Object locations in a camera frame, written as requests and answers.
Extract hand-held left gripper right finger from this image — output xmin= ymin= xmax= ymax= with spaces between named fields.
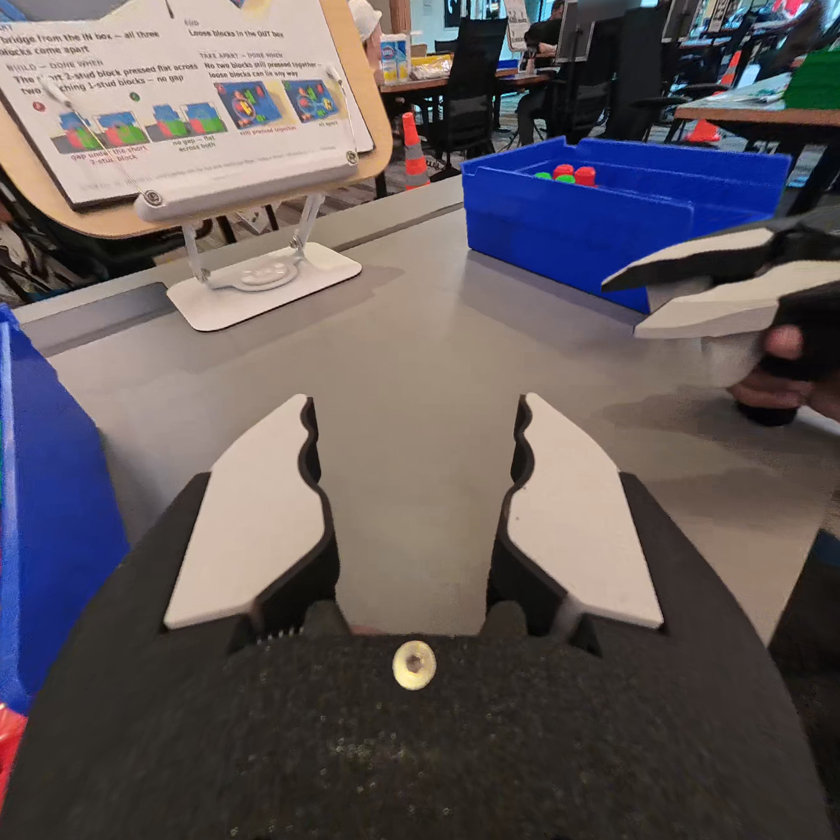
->
xmin=481 ymin=392 xmax=665 ymax=637

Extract printed instruction sheet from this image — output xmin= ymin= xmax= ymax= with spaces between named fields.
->
xmin=0 ymin=0 xmax=376 ymax=212

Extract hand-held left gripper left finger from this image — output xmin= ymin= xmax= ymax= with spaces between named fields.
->
xmin=163 ymin=394 xmax=353 ymax=637

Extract white wipes canister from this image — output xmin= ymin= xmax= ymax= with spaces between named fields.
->
xmin=379 ymin=33 xmax=413 ymax=84

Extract green box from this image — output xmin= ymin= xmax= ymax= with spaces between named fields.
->
xmin=784 ymin=49 xmax=840 ymax=110

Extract blue plastic bin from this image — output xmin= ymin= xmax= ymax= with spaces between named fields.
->
xmin=461 ymin=136 xmax=793 ymax=315
xmin=0 ymin=303 xmax=131 ymax=716

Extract person's right hand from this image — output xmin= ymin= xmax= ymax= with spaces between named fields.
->
xmin=727 ymin=325 xmax=840 ymax=422

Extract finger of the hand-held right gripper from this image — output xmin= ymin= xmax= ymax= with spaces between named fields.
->
xmin=599 ymin=226 xmax=780 ymax=294
xmin=632 ymin=279 xmax=840 ymax=341

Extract wooden table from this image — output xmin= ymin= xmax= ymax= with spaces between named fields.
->
xmin=675 ymin=72 xmax=840 ymax=211
xmin=377 ymin=66 xmax=555 ymax=96

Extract person's dark clothing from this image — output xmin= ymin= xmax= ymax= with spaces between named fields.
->
xmin=768 ymin=530 xmax=840 ymax=840

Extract wooden board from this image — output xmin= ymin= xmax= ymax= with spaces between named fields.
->
xmin=0 ymin=0 xmax=395 ymax=240

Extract grey desk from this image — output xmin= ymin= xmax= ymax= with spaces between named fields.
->
xmin=13 ymin=172 xmax=840 ymax=647

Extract black office chair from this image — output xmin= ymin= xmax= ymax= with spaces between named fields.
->
xmin=604 ymin=7 xmax=677 ymax=142
xmin=430 ymin=16 xmax=509 ymax=175

